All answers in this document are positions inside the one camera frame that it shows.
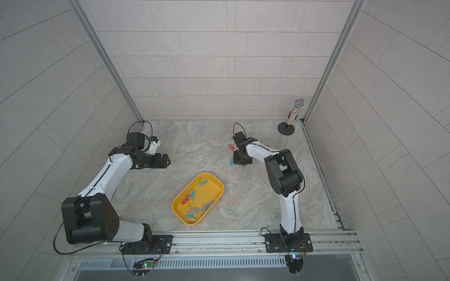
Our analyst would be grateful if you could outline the grey clothespin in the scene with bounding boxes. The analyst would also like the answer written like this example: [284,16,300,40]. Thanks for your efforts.
[200,200,214,215]
[186,206,199,214]

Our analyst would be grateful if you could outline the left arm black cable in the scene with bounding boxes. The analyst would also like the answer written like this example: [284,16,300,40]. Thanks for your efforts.
[127,120,154,139]

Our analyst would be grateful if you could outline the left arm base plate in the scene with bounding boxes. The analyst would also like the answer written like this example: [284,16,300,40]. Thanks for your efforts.
[120,235,173,255]

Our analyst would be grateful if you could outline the yellow clothespin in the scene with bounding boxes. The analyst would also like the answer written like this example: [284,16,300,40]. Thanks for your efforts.
[182,201,194,208]

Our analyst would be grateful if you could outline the right corner metal profile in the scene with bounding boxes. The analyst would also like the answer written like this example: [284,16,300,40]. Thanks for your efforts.
[303,0,366,125]

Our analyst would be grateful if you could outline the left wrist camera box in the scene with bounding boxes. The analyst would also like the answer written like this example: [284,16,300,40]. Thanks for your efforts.
[127,132,145,150]

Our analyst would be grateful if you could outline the aluminium front rail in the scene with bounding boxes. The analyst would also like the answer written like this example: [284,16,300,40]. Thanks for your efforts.
[68,229,364,261]

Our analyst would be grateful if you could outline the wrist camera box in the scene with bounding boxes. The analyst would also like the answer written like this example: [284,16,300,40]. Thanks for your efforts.
[127,132,145,150]
[233,131,247,148]

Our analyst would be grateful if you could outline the corner metal profile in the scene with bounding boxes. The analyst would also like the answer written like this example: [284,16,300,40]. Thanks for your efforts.
[303,0,366,125]
[67,0,143,121]

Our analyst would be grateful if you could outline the yellow plastic storage tray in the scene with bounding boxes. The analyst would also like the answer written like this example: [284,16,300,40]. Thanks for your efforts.
[172,172,225,226]

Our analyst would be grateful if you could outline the left controller board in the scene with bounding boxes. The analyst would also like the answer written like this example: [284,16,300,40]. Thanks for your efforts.
[132,258,158,279]

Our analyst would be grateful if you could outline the left corner metal profile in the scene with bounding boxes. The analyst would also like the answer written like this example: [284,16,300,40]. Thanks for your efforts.
[67,0,143,121]

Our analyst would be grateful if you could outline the ventilation grille strip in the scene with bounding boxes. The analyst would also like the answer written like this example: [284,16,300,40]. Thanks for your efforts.
[79,256,287,270]

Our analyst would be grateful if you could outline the controller board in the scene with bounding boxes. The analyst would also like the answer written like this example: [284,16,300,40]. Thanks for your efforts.
[132,258,158,279]
[285,254,304,275]

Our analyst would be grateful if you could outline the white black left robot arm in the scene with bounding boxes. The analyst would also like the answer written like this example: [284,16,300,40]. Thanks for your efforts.
[62,139,171,245]

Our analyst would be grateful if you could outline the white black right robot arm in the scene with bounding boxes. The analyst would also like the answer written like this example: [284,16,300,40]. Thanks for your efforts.
[233,137,304,245]

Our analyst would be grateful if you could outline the teal clothespin tray bottom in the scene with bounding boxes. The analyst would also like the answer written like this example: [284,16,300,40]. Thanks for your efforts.
[186,213,198,220]

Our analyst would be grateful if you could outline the right controller board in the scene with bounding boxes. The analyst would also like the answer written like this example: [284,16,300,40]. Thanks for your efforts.
[285,254,304,275]

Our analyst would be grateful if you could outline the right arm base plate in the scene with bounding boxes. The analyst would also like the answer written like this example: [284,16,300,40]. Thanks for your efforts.
[263,233,314,254]

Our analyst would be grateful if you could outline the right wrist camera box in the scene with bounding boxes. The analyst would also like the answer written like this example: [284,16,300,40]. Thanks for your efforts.
[233,131,247,148]

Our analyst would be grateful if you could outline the pink clothespin in tray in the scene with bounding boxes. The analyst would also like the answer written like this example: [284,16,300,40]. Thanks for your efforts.
[181,195,192,206]

